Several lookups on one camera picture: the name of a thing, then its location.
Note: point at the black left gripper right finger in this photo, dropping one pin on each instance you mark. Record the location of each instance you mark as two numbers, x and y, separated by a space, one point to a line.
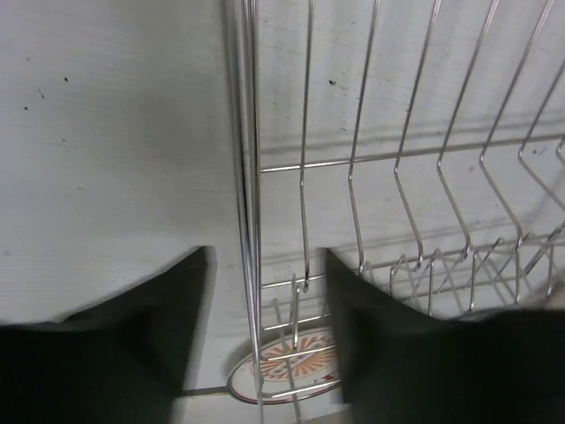
398 365

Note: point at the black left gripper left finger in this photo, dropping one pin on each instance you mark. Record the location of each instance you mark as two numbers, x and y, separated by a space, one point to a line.
122 360

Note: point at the plate with orange sunburst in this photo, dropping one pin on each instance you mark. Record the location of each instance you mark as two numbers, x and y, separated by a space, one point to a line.
309 371

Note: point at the metal wire dish rack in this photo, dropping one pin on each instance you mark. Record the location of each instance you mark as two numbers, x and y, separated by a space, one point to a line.
423 140

